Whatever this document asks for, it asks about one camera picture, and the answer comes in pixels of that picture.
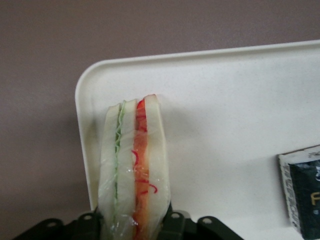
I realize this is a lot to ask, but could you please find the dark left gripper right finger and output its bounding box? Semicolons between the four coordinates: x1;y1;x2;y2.
159;202;247;240

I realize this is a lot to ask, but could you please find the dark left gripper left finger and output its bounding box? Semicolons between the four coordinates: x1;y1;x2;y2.
11;211;105;240

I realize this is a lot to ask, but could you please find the triangle sandwich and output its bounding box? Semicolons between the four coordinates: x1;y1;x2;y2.
97;93;173;240

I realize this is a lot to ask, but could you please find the beige plastic tray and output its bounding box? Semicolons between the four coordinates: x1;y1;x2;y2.
73;39;320;240

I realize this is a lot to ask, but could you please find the small black card box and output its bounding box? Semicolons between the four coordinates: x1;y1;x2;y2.
276;144;320;240

